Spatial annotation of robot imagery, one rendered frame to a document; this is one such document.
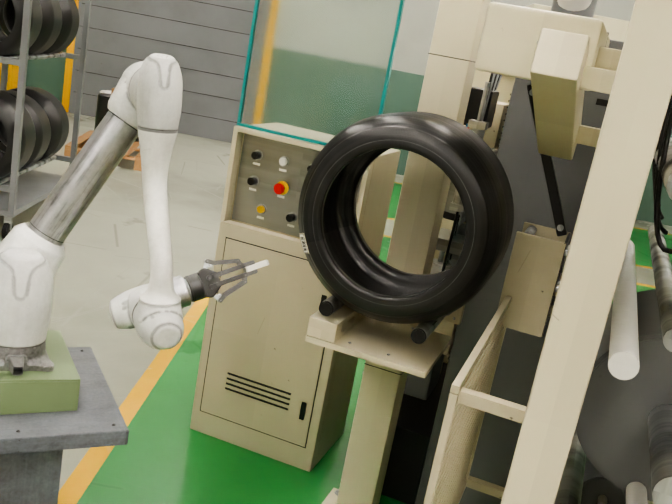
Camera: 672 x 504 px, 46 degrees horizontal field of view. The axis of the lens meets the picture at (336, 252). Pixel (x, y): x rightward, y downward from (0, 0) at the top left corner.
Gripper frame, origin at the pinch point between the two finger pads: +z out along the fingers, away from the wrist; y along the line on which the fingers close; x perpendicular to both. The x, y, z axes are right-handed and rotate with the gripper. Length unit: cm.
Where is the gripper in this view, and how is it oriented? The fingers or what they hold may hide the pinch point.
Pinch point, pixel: (255, 266)
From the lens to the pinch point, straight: 224.4
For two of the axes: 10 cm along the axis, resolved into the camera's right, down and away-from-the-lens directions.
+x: 3.5, -0.4, -9.4
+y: 3.1, 9.5, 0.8
